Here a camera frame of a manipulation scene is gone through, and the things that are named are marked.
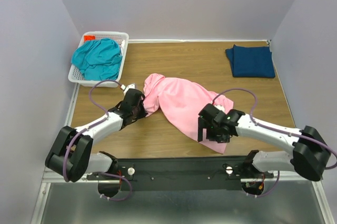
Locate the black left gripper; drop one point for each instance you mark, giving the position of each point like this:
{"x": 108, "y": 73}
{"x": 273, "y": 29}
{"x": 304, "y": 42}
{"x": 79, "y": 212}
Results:
{"x": 143, "y": 113}

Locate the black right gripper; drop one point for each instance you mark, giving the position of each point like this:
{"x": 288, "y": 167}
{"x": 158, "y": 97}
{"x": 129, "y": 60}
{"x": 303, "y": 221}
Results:
{"x": 220, "y": 138}

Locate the pink t shirt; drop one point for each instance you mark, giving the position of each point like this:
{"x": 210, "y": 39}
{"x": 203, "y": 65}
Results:
{"x": 180, "y": 100}

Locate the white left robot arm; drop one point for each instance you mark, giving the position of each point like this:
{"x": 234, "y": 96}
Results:
{"x": 70, "y": 155}

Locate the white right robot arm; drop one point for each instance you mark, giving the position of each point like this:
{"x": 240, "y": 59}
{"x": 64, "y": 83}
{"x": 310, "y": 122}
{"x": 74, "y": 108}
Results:
{"x": 301, "y": 150}

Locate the teal t shirt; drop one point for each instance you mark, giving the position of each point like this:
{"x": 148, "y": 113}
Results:
{"x": 98, "y": 59}

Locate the white plastic laundry basket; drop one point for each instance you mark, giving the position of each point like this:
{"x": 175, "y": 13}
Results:
{"x": 122, "y": 39}

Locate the folded navy blue t shirt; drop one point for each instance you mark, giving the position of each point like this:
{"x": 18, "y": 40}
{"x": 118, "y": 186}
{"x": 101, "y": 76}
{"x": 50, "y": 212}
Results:
{"x": 251, "y": 61}

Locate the orange tag in basket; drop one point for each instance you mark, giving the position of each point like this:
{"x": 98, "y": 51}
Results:
{"x": 89, "y": 38}

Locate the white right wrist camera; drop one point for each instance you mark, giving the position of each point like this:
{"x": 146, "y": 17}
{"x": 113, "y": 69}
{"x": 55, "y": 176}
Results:
{"x": 220, "y": 107}

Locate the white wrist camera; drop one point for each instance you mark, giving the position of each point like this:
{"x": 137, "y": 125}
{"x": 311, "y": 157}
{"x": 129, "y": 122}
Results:
{"x": 220, "y": 107}
{"x": 125, "y": 88}

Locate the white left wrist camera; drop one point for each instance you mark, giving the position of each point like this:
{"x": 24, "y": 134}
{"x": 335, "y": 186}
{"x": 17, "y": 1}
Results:
{"x": 125, "y": 88}

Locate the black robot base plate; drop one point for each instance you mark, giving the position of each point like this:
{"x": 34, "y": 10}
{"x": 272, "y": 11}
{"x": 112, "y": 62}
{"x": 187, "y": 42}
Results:
{"x": 191, "y": 173}

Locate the aluminium frame rail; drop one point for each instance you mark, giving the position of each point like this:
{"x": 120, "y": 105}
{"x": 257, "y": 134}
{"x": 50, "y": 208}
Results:
{"x": 110, "y": 184}

